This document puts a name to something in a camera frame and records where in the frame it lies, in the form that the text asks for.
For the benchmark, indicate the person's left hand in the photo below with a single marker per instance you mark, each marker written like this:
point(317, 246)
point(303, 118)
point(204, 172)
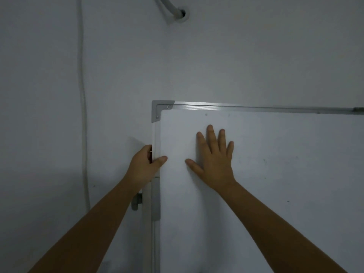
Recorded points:
point(140, 167)

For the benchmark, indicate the person's right hand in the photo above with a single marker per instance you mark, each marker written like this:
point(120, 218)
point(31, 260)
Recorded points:
point(215, 164)

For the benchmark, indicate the person's right middle finger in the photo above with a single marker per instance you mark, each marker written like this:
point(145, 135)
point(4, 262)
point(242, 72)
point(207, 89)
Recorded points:
point(212, 139)

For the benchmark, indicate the person's right little finger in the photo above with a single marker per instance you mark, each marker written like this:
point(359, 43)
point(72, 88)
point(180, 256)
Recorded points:
point(230, 150)

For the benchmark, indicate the person's right thumb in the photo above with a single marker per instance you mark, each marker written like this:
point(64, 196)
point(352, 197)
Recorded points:
point(194, 165)

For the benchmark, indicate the person's left thumb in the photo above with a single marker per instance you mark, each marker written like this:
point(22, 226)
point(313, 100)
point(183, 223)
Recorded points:
point(158, 163)

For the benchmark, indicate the white framed whiteboard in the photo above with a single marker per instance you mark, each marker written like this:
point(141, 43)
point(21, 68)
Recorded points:
point(256, 190)

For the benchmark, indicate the person's left forearm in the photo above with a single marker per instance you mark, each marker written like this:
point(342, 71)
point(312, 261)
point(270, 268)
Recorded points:
point(85, 233)

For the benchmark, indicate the person's right forearm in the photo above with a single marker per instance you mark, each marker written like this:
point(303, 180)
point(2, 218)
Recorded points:
point(273, 233)

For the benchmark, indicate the grey pipe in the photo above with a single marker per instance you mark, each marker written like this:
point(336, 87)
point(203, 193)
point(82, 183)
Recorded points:
point(170, 8)

